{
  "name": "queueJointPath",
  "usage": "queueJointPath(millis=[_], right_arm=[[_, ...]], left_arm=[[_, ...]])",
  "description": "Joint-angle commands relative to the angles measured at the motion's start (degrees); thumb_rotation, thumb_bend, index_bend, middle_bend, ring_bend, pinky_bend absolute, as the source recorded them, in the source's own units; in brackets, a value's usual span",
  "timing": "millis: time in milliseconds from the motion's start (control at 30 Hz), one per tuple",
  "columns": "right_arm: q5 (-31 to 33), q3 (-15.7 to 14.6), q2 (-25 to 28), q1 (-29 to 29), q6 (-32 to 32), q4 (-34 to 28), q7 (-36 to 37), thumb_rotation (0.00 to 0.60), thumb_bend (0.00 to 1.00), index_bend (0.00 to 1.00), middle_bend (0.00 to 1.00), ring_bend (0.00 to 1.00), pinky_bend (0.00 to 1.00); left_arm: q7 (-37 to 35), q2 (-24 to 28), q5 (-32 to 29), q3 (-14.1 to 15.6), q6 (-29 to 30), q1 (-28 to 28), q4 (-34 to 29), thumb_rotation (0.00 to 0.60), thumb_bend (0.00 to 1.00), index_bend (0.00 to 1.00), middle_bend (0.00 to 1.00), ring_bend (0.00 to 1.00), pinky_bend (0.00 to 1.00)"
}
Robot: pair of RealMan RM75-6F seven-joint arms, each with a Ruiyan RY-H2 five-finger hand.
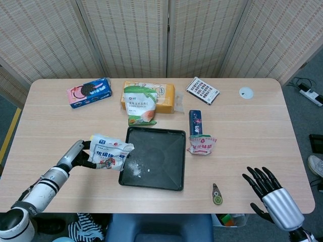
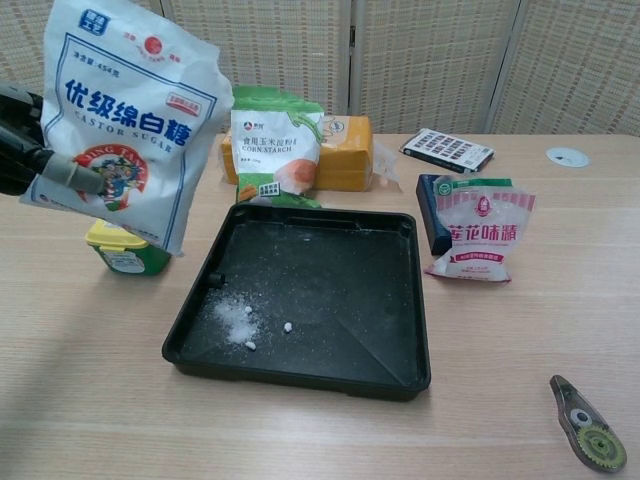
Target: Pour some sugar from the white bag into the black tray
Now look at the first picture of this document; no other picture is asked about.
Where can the dark blue rectangular box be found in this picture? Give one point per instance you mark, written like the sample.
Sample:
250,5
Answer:
196,122

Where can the light blue round object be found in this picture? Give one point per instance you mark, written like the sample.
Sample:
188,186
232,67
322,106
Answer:
63,239

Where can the green grey correction tape dispenser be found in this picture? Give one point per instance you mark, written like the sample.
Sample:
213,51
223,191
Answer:
217,197

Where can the blue pink cookie box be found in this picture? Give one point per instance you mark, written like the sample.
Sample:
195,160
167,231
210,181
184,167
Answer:
90,93

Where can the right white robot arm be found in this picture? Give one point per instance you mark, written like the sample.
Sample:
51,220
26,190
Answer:
301,235

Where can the white powder pile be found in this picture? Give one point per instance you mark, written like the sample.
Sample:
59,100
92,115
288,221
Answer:
136,171

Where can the orange yellow plastic food package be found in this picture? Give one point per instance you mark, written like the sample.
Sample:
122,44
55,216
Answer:
165,97

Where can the clear box with coloured items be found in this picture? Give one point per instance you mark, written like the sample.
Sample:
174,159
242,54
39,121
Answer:
230,219

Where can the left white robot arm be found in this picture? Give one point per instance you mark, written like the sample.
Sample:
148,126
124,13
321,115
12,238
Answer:
43,191

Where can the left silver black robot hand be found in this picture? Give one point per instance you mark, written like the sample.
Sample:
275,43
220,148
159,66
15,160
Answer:
72,155

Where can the black square plastic tray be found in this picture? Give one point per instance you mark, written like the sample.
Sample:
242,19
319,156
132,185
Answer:
161,161

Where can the dark blue chair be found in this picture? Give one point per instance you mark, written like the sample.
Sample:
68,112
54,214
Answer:
161,227

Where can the black flat device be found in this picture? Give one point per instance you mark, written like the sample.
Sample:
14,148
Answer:
317,143

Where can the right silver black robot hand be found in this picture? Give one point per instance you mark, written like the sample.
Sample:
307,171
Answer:
282,209

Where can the black shoe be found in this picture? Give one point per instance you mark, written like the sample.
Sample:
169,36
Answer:
51,225

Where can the white power strip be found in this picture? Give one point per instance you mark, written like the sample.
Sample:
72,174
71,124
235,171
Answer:
311,95

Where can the black white striped cloth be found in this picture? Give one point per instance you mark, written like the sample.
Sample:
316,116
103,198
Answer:
83,228

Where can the white round desk grommet cover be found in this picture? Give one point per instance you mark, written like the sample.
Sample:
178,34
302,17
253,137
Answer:
246,92

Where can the white snack bag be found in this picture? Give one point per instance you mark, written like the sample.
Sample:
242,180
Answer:
108,151

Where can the black white printed card pack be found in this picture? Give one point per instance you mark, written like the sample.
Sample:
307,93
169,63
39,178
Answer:
202,90

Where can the green white corn starch bag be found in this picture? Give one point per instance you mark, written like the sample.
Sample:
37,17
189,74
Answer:
140,106

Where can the woven folding screen panel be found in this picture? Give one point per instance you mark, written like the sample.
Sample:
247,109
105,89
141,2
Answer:
45,37
204,37
10,84
126,37
277,37

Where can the white sneaker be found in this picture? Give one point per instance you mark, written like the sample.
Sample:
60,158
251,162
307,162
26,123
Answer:
316,165

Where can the red white small packet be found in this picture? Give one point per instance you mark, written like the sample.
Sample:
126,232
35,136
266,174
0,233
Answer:
202,146

